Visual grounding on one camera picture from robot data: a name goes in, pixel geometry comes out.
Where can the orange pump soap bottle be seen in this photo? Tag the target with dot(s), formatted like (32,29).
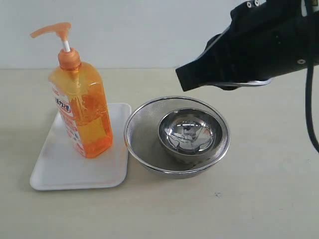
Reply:
(79,96)

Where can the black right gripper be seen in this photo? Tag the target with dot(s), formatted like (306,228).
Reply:
(262,41)

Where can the white rectangular plastic tray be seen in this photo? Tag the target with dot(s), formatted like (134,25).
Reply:
(60,167)

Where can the small stainless steel bowl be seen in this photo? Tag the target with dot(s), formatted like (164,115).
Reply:
(190,135)

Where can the steel mesh colander bowl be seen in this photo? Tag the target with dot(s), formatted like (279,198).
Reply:
(142,141)

